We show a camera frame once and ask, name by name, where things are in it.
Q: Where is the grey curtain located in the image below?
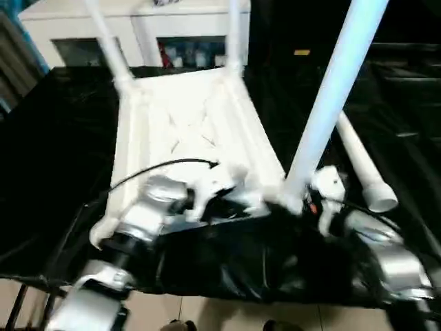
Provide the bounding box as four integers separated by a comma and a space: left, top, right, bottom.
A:
0, 10, 49, 114

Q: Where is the black mat cover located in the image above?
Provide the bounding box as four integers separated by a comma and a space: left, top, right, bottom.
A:
0, 41, 441, 308

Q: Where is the white plastic table top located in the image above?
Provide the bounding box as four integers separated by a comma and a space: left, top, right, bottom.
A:
89, 67, 300, 251

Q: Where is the dark robot waist part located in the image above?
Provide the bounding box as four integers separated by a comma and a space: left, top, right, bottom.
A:
161, 319, 197, 331
263, 319, 296, 331

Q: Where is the black folding stand frame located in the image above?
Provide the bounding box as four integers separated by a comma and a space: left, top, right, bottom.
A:
0, 274, 66, 331

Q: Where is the white glass door cabinet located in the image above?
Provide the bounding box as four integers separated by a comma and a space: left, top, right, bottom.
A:
19, 0, 251, 68

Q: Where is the white plastic table leg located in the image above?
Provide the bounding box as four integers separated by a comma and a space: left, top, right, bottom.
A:
282, 0, 390, 204
336, 112, 399, 213
82, 0, 135, 96
225, 0, 247, 75

